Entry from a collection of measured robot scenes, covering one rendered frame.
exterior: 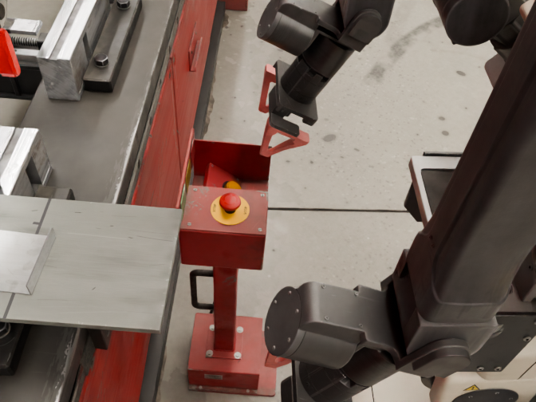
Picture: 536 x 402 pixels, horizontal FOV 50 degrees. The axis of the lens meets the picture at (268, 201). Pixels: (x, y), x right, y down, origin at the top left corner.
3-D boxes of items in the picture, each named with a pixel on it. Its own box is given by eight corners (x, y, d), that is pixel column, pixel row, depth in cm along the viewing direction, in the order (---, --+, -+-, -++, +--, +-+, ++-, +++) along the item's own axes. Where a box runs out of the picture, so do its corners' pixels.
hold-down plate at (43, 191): (14, 376, 74) (7, 368, 71) (-28, 373, 74) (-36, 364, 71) (76, 199, 93) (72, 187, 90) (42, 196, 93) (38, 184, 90)
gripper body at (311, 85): (272, 112, 79) (301, 76, 74) (270, 67, 86) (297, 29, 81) (311, 129, 82) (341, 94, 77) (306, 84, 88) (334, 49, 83)
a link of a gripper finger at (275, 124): (243, 158, 83) (277, 116, 77) (243, 124, 88) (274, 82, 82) (282, 173, 86) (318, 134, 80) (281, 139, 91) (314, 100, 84)
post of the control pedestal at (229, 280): (234, 352, 158) (238, 238, 116) (214, 350, 158) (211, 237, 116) (235, 334, 161) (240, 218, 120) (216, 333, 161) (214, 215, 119)
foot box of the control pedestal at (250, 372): (275, 397, 163) (278, 380, 153) (187, 391, 162) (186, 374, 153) (277, 333, 175) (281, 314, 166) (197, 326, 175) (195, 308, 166)
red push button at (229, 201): (239, 220, 105) (240, 208, 102) (218, 218, 105) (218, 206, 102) (241, 203, 107) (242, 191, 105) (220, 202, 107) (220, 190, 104)
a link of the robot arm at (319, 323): (482, 360, 42) (455, 262, 47) (358, 327, 37) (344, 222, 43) (379, 411, 50) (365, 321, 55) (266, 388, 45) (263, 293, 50)
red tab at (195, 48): (195, 72, 166) (195, 52, 161) (189, 71, 166) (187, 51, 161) (202, 41, 176) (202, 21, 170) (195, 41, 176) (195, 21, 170)
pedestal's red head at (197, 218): (262, 271, 112) (268, 214, 98) (180, 265, 111) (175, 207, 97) (267, 193, 124) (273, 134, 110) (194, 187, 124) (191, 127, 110)
